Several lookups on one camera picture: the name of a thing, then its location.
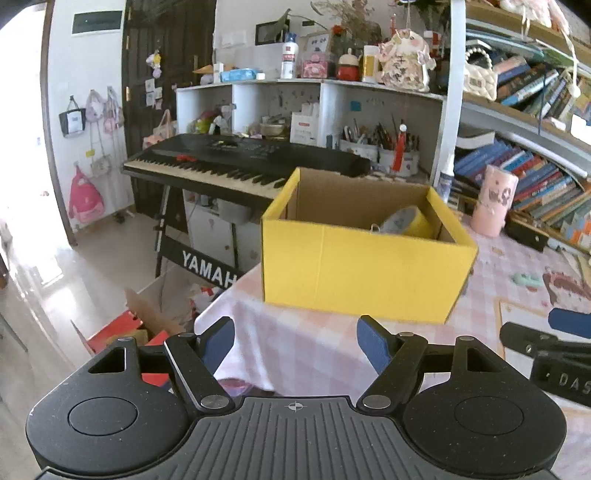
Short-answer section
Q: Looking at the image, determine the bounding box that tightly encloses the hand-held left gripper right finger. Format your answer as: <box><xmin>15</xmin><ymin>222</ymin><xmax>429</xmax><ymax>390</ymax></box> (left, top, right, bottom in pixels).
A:
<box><xmin>356</xmin><ymin>315</ymin><xmax>522</xmax><ymax>411</ymax></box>

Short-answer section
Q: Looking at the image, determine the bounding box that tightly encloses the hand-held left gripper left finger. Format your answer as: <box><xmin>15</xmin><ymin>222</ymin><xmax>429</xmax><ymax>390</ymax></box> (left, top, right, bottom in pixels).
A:
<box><xmin>69</xmin><ymin>316</ymin><xmax>236</xmax><ymax>412</ymax></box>

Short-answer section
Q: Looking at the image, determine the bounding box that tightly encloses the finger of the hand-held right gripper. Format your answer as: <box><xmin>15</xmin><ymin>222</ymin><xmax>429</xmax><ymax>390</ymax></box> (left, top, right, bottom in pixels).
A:
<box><xmin>499</xmin><ymin>322</ymin><xmax>591</xmax><ymax>360</ymax></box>
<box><xmin>549</xmin><ymin>307</ymin><xmax>591</xmax><ymax>339</ymax></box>

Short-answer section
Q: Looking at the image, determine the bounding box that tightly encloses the yellow cardboard box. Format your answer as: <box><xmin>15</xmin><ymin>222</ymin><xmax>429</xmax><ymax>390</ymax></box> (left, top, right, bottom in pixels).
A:
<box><xmin>260</xmin><ymin>167</ymin><xmax>479</xmax><ymax>324</ymax></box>

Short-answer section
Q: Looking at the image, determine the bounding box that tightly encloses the yellow tape roll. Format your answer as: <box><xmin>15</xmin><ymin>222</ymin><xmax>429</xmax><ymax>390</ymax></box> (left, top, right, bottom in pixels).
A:
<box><xmin>379</xmin><ymin>206</ymin><xmax>433</xmax><ymax>239</ymax></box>

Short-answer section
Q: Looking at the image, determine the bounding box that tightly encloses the black keyboard stand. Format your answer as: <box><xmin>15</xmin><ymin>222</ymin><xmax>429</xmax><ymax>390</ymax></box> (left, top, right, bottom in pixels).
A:
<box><xmin>154</xmin><ymin>185</ymin><xmax>241</xmax><ymax>289</ymax></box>

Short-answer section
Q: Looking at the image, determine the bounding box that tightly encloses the dark wooden box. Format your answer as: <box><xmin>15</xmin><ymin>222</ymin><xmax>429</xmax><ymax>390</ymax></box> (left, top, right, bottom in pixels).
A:
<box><xmin>505</xmin><ymin>212</ymin><xmax>562</xmax><ymax>253</ymax></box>

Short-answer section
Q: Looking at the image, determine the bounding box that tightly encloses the open red cardboard box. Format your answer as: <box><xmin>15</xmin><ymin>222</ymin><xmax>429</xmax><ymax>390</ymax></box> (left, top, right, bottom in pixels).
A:
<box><xmin>69</xmin><ymin>272</ymin><xmax>219</xmax><ymax>385</ymax></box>

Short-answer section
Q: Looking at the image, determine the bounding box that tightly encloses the pink cartoon cylinder container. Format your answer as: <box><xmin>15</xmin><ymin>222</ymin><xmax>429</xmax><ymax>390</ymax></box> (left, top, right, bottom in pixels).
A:
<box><xmin>471</xmin><ymin>165</ymin><xmax>518</xmax><ymax>239</ymax></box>

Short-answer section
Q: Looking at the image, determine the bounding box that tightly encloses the row of leaning books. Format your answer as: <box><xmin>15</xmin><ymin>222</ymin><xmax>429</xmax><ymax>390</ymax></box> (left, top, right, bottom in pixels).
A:
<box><xmin>455</xmin><ymin>138</ymin><xmax>591</xmax><ymax>256</ymax></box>

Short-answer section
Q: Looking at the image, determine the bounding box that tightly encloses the white spray bottle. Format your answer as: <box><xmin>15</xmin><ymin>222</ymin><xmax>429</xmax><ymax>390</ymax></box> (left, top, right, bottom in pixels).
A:
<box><xmin>438</xmin><ymin>152</ymin><xmax>456</xmax><ymax>204</ymax></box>

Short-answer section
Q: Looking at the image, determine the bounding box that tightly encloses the black electronic keyboard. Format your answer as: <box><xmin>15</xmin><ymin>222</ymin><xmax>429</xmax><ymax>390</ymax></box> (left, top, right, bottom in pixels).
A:
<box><xmin>121</xmin><ymin>134</ymin><xmax>373</xmax><ymax>211</ymax></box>

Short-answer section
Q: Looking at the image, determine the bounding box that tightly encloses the white pen pot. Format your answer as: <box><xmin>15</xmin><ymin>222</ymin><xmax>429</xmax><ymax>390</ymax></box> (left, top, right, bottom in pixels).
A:
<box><xmin>379</xmin><ymin>122</ymin><xmax>420</xmax><ymax>176</ymax></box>
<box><xmin>340</xmin><ymin>121</ymin><xmax>380</xmax><ymax>165</ymax></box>

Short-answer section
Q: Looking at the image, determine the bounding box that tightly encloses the pink backpack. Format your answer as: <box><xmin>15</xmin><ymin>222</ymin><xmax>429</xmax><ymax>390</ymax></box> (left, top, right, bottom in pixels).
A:
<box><xmin>68</xmin><ymin>164</ymin><xmax>105</xmax><ymax>225</ymax></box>

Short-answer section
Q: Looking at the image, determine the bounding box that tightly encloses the red tassel ornament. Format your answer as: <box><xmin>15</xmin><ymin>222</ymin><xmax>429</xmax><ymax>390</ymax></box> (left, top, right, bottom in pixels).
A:
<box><xmin>392</xmin><ymin>122</ymin><xmax>410</xmax><ymax>174</ymax></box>

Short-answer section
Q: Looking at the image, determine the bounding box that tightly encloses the wooden bookshelf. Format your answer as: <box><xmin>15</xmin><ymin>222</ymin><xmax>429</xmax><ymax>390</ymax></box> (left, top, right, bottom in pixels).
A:
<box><xmin>434</xmin><ymin>0</ymin><xmax>591</xmax><ymax>259</ymax></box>

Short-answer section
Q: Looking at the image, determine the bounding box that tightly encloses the white red label box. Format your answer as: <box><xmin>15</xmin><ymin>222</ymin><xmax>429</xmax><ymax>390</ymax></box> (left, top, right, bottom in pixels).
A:
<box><xmin>290</xmin><ymin>104</ymin><xmax>321</xmax><ymax>147</ymax></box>

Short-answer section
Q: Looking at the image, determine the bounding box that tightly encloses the jumbled row of books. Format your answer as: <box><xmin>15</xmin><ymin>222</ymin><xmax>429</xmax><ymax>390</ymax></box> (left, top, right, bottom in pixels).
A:
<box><xmin>492</xmin><ymin>55</ymin><xmax>591</xmax><ymax>121</ymax></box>

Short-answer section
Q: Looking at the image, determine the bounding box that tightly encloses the white cubby shelf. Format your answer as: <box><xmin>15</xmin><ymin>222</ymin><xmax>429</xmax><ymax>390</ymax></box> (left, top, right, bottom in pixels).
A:
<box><xmin>175</xmin><ymin>78</ymin><xmax>450</xmax><ymax>186</ymax></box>

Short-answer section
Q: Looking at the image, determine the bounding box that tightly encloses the pink hanging bag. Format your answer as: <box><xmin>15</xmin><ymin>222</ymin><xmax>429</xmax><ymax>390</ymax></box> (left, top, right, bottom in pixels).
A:
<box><xmin>102</xmin><ymin>87</ymin><xmax>125</xmax><ymax>135</ymax></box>

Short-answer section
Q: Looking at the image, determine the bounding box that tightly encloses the white quilted handbag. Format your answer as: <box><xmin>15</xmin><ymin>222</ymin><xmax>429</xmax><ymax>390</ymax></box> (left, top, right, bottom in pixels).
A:
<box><xmin>463</xmin><ymin>44</ymin><xmax>499</xmax><ymax>103</ymax></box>

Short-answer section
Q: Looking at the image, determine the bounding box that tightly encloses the black white tote bag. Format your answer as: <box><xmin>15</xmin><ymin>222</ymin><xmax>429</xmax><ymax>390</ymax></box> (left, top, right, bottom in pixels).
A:
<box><xmin>59</xmin><ymin>95</ymin><xmax>88</xmax><ymax>138</ymax></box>

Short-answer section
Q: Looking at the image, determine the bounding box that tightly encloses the blue tissue pack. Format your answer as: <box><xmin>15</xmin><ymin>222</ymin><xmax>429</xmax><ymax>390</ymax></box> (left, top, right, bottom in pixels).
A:
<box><xmin>219</xmin><ymin>68</ymin><xmax>265</xmax><ymax>84</ymax></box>

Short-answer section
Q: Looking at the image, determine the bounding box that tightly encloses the red doll jar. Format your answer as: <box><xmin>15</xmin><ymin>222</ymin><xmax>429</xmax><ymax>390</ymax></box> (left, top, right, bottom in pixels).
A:
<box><xmin>336</xmin><ymin>48</ymin><xmax>362</xmax><ymax>82</ymax></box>

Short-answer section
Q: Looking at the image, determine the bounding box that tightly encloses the dark wooden door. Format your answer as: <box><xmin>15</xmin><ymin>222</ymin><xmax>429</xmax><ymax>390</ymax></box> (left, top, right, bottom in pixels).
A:
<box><xmin>122</xmin><ymin>0</ymin><xmax>218</xmax><ymax>219</ymax></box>

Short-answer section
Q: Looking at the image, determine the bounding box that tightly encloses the yellow white bottle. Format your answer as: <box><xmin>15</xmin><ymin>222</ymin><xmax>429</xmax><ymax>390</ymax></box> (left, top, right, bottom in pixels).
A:
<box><xmin>362</xmin><ymin>45</ymin><xmax>380</xmax><ymax>84</ymax></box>

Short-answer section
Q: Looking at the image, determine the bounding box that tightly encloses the pink printed box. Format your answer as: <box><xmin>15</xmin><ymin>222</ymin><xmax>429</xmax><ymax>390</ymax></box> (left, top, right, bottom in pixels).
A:
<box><xmin>302</xmin><ymin>53</ymin><xmax>337</xmax><ymax>79</ymax></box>

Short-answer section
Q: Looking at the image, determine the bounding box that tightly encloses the floral lucky cat figurine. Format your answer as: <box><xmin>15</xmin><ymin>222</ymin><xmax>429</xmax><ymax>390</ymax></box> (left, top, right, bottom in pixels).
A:
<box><xmin>379</xmin><ymin>28</ymin><xmax>437</xmax><ymax>91</ymax></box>

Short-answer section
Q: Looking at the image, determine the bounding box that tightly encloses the white lotion bottle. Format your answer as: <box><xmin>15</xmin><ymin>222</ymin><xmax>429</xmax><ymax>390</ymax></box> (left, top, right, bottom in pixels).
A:
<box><xmin>281</xmin><ymin>32</ymin><xmax>299</xmax><ymax>79</ymax></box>

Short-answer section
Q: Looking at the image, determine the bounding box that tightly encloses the dried flower bunch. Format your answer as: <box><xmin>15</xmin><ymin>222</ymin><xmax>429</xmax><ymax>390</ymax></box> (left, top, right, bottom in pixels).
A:
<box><xmin>314</xmin><ymin>0</ymin><xmax>384</xmax><ymax>43</ymax></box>

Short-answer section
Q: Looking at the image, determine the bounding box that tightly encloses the black wall panel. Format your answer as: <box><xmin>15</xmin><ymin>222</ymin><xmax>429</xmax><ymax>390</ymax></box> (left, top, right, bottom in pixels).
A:
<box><xmin>255</xmin><ymin>21</ymin><xmax>290</xmax><ymax>46</ymax></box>

